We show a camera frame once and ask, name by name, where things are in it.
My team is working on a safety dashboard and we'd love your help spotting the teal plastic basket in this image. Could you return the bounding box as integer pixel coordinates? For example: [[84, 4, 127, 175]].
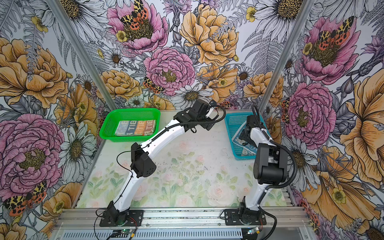
[[225, 112, 257, 161]]

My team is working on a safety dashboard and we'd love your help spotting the green plastic basket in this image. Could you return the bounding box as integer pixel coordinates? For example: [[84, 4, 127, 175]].
[[99, 108, 161, 143]]

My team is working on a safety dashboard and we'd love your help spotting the cream orange patterned towel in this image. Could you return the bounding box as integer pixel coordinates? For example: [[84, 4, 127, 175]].
[[115, 120, 157, 137]]

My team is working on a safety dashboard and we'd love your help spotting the blue white patterned towel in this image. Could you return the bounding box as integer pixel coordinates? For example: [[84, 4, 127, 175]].
[[232, 123, 257, 157]]

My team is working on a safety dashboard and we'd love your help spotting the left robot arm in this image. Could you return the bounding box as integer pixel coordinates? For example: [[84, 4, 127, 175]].
[[100, 100, 219, 227]]

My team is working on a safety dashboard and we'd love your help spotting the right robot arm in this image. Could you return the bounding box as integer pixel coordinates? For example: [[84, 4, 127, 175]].
[[239, 115, 288, 225]]

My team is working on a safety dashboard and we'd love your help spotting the white vented strip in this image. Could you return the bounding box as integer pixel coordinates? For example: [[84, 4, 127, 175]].
[[59, 229, 243, 240]]

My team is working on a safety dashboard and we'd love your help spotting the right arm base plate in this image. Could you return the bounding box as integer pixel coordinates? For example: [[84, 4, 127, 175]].
[[224, 209, 267, 226]]

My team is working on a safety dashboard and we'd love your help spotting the aluminium front rail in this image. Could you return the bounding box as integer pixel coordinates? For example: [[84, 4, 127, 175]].
[[54, 206, 310, 230]]

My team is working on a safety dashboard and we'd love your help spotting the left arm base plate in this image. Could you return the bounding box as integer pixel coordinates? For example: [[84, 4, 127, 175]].
[[100, 209, 144, 227]]

